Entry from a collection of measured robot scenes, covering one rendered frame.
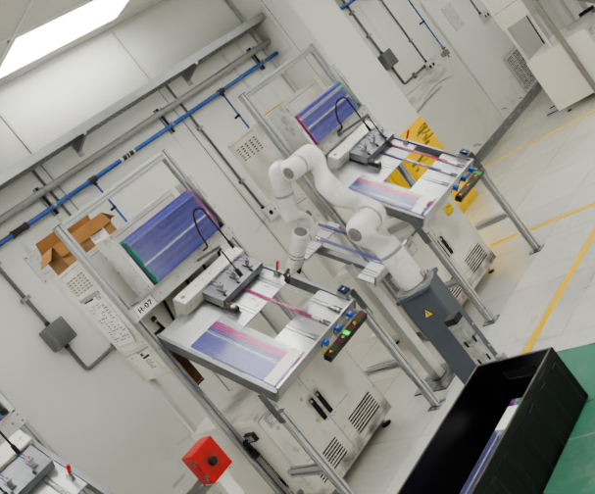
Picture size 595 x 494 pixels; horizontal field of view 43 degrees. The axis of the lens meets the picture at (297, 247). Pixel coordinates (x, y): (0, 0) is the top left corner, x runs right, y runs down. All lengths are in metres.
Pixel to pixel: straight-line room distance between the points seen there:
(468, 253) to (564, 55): 3.08
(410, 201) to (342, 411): 1.27
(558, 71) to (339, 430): 4.68
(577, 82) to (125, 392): 4.92
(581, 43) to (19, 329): 5.31
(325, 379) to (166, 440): 1.66
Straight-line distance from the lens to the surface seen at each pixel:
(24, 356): 5.06
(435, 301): 3.35
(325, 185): 3.30
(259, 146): 4.73
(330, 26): 6.78
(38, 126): 5.60
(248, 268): 3.95
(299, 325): 3.69
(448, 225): 4.94
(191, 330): 3.76
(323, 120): 4.76
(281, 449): 3.77
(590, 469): 1.27
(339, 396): 4.02
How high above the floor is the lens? 1.64
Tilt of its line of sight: 8 degrees down
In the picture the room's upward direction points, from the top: 38 degrees counter-clockwise
